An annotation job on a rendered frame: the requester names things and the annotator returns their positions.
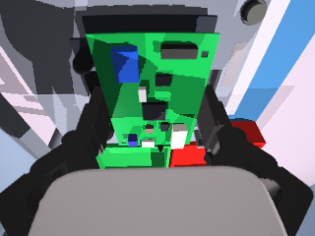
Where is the green bin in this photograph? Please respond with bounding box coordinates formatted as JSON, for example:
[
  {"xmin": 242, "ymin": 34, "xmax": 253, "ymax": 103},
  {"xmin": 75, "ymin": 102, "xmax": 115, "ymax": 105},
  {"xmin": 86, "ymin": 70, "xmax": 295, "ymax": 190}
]
[{"xmin": 96, "ymin": 144, "xmax": 171, "ymax": 169}]

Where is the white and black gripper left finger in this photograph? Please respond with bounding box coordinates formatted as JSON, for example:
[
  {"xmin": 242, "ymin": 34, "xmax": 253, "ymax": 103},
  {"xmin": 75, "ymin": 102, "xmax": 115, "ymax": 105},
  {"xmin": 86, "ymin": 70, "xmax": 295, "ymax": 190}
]
[{"xmin": 0, "ymin": 87, "xmax": 111, "ymax": 236}]

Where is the green circuit board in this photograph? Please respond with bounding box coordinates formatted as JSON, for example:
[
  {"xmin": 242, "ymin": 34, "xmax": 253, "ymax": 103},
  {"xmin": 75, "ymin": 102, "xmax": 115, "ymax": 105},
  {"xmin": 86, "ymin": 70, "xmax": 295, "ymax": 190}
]
[{"xmin": 86, "ymin": 32, "xmax": 221, "ymax": 148}]

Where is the red open-top bin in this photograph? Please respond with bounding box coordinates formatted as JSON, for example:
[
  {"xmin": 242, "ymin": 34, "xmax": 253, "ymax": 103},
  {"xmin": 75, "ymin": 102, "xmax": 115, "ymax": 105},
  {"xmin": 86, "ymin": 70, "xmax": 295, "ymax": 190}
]
[{"xmin": 168, "ymin": 121, "xmax": 266, "ymax": 167}]

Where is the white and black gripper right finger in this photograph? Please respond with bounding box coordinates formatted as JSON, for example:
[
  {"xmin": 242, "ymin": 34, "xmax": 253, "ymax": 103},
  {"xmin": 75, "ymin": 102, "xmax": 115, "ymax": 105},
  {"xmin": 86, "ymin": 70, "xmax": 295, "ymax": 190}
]
[{"xmin": 197, "ymin": 85, "xmax": 314, "ymax": 236}]

